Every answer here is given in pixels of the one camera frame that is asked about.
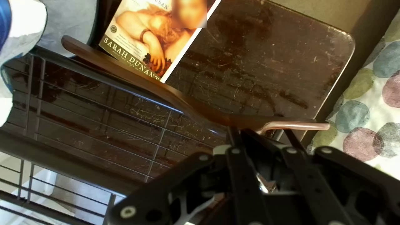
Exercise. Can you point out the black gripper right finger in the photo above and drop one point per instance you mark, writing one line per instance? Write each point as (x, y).
(334, 187)

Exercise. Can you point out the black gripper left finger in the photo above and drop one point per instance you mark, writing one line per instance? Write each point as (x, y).
(176, 195)

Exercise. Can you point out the brown wooden hanger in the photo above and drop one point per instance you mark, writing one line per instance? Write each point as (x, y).
(193, 107)

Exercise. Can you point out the polka dot bedspread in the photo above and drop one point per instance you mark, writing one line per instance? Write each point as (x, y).
(365, 120)

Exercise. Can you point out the dark wooden dresser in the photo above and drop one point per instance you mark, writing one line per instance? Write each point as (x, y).
(255, 57)

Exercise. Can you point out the black wire rack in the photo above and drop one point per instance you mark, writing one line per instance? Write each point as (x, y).
(73, 145)

